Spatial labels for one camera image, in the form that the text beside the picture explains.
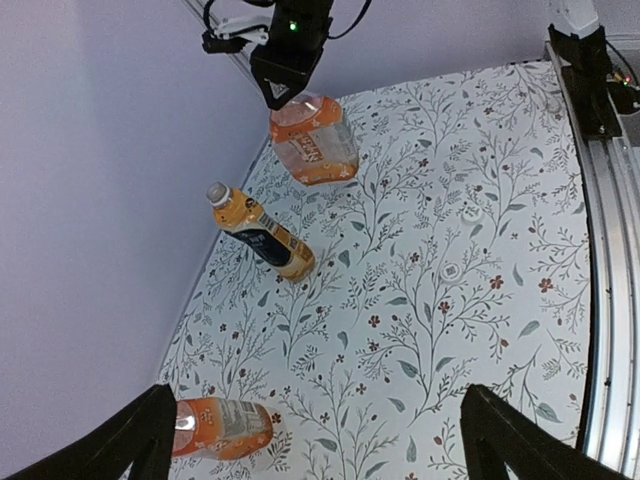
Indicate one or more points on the white bottle cap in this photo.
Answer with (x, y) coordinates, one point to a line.
(472, 216)

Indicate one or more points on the aluminium front rail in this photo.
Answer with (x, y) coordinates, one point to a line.
(609, 431)

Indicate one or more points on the floral tablecloth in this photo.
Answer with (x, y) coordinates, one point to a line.
(364, 363)

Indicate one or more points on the orange bottle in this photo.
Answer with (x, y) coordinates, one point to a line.
(223, 430)
(313, 138)

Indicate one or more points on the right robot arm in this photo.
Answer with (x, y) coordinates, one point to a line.
(578, 38)

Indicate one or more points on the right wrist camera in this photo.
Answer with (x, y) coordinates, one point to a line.
(230, 36)

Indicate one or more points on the yellow dark-label bottle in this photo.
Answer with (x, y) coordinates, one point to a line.
(243, 218)

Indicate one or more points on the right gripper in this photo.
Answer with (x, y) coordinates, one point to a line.
(298, 32)

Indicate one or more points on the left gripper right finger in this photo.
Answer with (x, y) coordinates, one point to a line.
(496, 438)

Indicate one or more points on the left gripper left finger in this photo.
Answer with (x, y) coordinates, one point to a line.
(137, 440)

